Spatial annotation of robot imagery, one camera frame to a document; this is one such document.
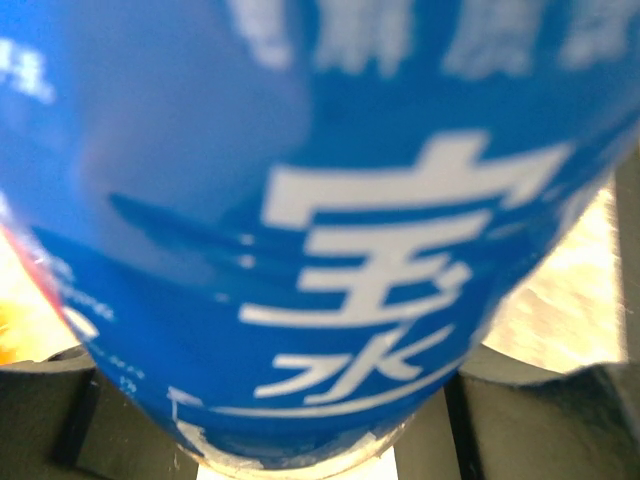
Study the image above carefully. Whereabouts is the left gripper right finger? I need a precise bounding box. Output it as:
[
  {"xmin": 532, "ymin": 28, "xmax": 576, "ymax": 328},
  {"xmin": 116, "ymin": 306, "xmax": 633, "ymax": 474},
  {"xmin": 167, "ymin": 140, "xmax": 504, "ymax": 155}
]
[{"xmin": 394, "ymin": 346, "xmax": 639, "ymax": 479}]

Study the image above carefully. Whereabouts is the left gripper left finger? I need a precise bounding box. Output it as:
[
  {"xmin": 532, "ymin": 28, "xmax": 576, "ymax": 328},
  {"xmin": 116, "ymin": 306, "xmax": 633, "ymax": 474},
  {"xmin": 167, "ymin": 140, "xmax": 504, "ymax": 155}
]
[{"xmin": 1, "ymin": 346, "xmax": 198, "ymax": 480}]

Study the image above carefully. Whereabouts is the blue Pocari bottle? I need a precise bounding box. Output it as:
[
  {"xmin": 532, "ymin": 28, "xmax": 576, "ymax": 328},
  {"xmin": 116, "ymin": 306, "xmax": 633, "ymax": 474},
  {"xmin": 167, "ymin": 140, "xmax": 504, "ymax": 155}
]
[{"xmin": 1, "ymin": 1, "xmax": 639, "ymax": 471}]

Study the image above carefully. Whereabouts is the orange drink bottle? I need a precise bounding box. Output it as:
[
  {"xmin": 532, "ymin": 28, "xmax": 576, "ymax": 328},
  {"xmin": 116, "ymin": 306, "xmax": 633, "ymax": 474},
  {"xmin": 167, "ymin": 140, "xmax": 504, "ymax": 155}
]
[{"xmin": 1, "ymin": 237, "xmax": 79, "ymax": 365}]

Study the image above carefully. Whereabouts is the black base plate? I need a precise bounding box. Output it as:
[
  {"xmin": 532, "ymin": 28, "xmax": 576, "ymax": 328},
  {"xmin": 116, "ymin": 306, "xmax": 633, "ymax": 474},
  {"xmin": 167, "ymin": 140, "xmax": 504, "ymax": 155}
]
[{"xmin": 615, "ymin": 143, "xmax": 639, "ymax": 363}]

